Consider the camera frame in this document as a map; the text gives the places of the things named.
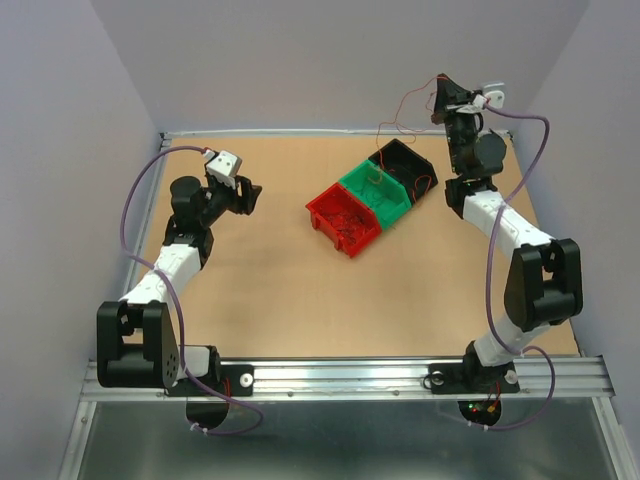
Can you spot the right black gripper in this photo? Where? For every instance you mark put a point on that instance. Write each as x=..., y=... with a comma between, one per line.
x=453, y=97

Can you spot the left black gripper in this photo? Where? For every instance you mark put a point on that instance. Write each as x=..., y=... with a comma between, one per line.
x=242, y=204

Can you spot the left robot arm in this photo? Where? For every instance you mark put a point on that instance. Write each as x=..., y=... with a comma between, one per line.
x=136, y=342

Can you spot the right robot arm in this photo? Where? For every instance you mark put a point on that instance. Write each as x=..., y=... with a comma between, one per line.
x=544, y=282

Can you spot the black plastic bin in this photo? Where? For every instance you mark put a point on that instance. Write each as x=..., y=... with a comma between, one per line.
x=414, y=172

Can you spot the red plastic bin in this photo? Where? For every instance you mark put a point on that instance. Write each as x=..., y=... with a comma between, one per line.
x=347, y=222

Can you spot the green plastic bin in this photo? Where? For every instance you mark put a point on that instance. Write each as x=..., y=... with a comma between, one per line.
x=379, y=191

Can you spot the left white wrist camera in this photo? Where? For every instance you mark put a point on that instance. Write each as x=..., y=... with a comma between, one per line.
x=222, y=165

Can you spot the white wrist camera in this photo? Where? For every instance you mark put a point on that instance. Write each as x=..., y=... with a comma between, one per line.
x=222, y=165
x=491, y=94

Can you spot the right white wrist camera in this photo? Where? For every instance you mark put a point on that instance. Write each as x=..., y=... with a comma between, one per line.
x=491, y=94

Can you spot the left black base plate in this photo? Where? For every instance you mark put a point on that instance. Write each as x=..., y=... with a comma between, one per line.
x=233, y=380

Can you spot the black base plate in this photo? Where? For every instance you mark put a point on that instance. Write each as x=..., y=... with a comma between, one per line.
x=233, y=380
x=459, y=378

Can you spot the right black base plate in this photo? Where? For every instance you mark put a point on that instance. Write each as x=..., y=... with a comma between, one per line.
x=459, y=378

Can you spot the aluminium front rail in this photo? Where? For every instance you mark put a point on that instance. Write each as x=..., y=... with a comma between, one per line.
x=385, y=379

